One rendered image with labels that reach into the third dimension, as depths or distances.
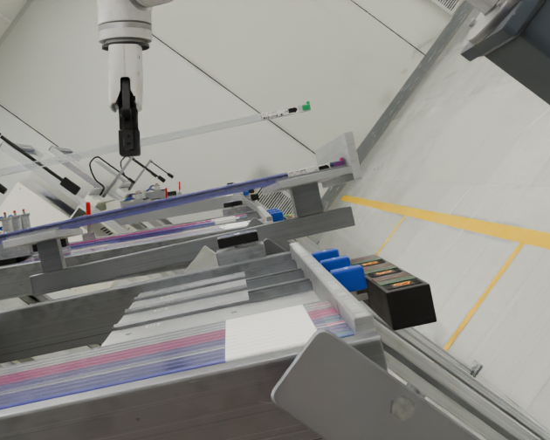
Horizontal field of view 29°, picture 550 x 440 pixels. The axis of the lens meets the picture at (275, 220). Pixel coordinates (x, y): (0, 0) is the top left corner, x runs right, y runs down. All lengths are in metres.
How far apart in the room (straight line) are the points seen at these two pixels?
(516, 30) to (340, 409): 0.68
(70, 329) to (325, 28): 7.61
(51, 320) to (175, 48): 7.51
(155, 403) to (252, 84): 8.14
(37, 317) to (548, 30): 0.68
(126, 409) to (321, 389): 0.12
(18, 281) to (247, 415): 1.51
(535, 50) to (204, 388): 0.70
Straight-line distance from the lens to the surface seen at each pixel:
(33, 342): 1.32
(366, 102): 8.78
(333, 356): 0.56
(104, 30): 1.67
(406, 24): 8.90
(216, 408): 0.61
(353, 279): 0.98
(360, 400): 0.57
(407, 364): 1.35
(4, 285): 2.10
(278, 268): 1.19
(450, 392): 1.37
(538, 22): 1.19
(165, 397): 0.61
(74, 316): 1.30
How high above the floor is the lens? 0.85
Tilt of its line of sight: 4 degrees down
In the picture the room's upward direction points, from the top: 54 degrees counter-clockwise
